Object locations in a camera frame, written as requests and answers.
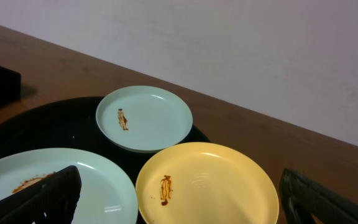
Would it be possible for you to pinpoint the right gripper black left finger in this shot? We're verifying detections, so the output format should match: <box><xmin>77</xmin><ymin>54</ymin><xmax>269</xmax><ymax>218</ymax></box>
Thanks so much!
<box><xmin>0</xmin><ymin>166</ymin><xmax>81</xmax><ymax>224</ymax></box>

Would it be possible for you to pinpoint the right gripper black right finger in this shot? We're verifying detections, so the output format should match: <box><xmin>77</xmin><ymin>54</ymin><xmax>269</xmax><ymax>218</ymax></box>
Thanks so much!
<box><xmin>278</xmin><ymin>168</ymin><xmax>358</xmax><ymax>224</ymax></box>

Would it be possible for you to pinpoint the light green plate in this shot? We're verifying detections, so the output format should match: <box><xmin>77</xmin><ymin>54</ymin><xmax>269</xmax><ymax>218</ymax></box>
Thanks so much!
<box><xmin>0</xmin><ymin>148</ymin><xmax>138</xmax><ymax>224</ymax></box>
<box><xmin>96</xmin><ymin>86</ymin><xmax>193</xmax><ymax>154</ymax></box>

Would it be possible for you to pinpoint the yellow plate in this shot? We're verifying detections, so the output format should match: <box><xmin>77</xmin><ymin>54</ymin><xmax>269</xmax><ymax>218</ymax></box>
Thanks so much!
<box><xmin>135</xmin><ymin>142</ymin><xmax>279</xmax><ymax>224</ymax></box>

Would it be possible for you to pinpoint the round black tray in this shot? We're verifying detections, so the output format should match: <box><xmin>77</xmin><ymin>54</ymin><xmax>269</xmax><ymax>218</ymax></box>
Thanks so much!
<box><xmin>0</xmin><ymin>96</ymin><xmax>211</xmax><ymax>224</ymax></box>

